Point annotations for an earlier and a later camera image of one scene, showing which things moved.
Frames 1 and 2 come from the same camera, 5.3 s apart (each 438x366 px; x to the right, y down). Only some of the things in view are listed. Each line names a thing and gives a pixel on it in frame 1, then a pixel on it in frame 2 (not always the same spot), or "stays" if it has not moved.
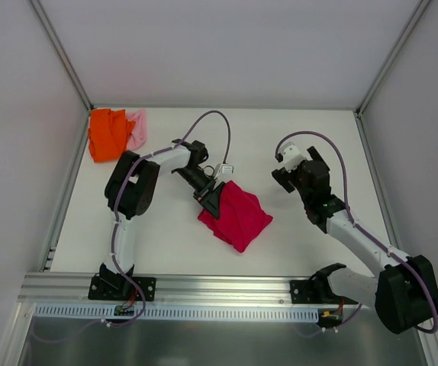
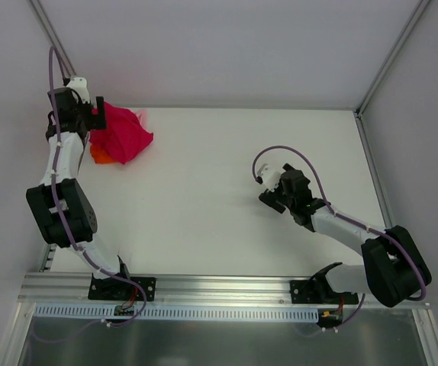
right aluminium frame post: (421, 8) stays
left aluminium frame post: (64, 54) stays
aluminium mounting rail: (171, 290) stays
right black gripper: (293, 173) → (275, 200)
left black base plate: (120, 287) stays
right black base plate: (315, 292) stays
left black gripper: (207, 195) → (99, 113)
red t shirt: (241, 219) → (124, 136)
